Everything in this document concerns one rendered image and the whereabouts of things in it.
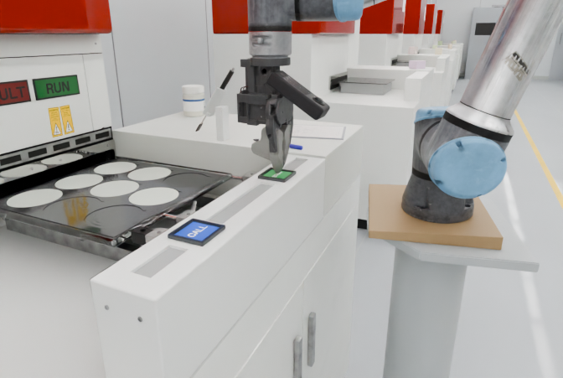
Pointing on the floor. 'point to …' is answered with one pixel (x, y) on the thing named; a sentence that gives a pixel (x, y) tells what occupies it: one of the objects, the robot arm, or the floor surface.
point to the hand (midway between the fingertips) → (281, 167)
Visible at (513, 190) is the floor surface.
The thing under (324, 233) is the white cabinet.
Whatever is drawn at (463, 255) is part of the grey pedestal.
